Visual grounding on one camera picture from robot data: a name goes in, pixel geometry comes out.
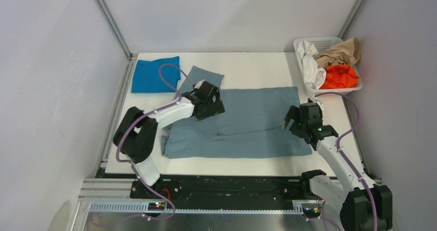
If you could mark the right aluminium corner post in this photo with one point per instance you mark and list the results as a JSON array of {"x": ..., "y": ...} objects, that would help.
[{"x": 350, "y": 19}]

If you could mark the aluminium corner post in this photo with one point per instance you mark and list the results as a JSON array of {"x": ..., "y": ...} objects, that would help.
[
  {"x": 109, "y": 18},
  {"x": 350, "y": 19}
]

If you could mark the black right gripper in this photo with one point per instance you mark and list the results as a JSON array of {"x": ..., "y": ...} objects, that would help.
[{"x": 293, "y": 113}]

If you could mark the white plastic laundry basket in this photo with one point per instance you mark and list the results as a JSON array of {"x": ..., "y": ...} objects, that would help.
[{"x": 322, "y": 44}]

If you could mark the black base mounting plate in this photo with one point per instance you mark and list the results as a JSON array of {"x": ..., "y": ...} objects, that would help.
[{"x": 188, "y": 192}]

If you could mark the grey-blue t-shirt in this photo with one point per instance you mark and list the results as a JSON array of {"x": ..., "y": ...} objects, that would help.
[{"x": 250, "y": 127}]

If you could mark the right controller board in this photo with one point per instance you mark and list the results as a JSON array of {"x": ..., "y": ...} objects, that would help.
[{"x": 311, "y": 213}]

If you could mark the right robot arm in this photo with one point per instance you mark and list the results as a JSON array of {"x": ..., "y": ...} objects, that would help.
[{"x": 345, "y": 178}]

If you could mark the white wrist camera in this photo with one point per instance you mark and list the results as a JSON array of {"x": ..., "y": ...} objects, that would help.
[
  {"x": 315, "y": 100},
  {"x": 198, "y": 84}
]

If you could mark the aluminium front frame rail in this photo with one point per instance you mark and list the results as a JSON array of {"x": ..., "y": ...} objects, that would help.
[{"x": 107, "y": 205}]

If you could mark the left aluminium corner post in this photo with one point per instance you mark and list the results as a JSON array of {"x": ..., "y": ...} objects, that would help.
[{"x": 109, "y": 18}]

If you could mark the white crumpled t-shirt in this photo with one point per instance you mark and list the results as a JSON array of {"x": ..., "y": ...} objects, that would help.
[{"x": 313, "y": 75}]

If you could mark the orange crumpled t-shirt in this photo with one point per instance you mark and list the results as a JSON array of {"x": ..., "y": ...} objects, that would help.
[{"x": 340, "y": 76}]

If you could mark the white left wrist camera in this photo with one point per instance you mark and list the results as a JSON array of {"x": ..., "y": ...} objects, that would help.
[{"x": 198, "y": 84}]

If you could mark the left controller board with leds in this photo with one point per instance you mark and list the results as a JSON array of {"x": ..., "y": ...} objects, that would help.
[{"x": 156, "y": 206}]

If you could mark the folded blue t-shirt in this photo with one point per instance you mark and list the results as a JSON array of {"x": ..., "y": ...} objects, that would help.
[{"x": 146, "y": 77}]

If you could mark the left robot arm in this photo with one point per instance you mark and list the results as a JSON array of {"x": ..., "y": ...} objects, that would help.
[{"x": 136, "y": 133}]

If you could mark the beige crumpled t-shirt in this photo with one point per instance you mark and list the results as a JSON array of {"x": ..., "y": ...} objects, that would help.
[{"x": 345, "y": 53}]

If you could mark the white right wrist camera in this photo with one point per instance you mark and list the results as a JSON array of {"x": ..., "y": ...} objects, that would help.
[{"x": 315, "y": 100}]

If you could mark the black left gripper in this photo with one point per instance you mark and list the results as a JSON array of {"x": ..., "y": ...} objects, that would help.
[{"x": 216, "y": 108}]

